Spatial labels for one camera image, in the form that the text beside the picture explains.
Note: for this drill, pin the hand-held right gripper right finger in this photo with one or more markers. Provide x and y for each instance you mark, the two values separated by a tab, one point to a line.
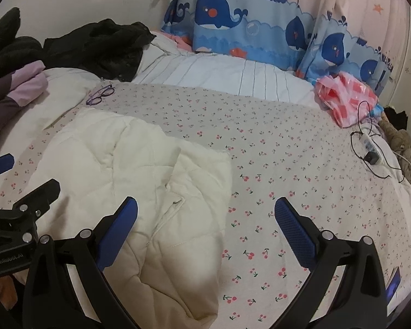
294	233

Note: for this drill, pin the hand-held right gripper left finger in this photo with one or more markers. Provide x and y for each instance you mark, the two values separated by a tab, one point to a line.
118	233

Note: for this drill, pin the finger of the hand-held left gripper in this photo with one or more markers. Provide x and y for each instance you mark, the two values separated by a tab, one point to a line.
41	195
0	166

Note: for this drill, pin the cream padded jacket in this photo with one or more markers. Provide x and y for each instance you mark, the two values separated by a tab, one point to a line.
123	164

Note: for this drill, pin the purple garment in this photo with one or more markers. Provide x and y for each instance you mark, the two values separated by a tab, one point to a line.
27	85

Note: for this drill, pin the black power adapter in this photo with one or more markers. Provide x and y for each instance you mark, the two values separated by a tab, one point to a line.
372	158

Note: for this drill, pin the purple eyeglasses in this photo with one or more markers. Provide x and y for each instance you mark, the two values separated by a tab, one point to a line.
106	92

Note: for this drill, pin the black fleece garment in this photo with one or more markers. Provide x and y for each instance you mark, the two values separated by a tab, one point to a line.
7	41

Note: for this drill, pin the power strip with black charger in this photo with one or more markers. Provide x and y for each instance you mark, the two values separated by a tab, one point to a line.
359	113

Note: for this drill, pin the olive green garment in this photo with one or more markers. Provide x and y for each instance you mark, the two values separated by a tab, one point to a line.
399	138

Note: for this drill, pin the pink checkered plastic bag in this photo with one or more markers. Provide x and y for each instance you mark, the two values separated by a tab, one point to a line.
342	99

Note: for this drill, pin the black crumpled garment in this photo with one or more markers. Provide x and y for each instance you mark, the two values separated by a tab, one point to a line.
96	44

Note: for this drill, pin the pink whale print curtain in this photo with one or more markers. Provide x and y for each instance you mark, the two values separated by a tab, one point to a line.
226	10

